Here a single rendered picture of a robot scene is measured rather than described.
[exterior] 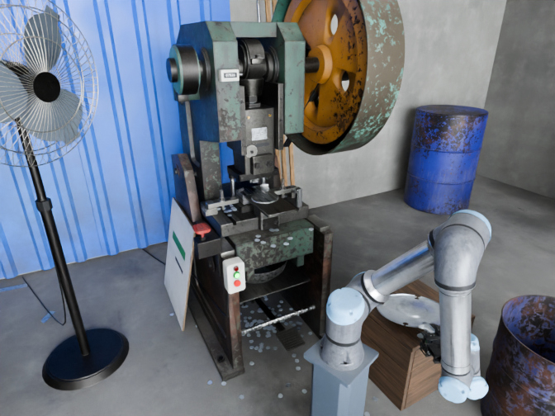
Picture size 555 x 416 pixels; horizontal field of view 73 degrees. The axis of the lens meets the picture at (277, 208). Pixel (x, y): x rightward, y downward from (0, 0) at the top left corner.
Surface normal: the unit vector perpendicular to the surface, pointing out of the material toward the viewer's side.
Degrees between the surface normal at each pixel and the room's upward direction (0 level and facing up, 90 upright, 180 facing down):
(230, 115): 90
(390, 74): 91
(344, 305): 7
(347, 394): 90
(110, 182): 90
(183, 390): 0
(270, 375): 0
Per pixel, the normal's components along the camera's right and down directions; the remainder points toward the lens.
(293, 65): 0.46, 0.36
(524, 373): -0.91, 0.21
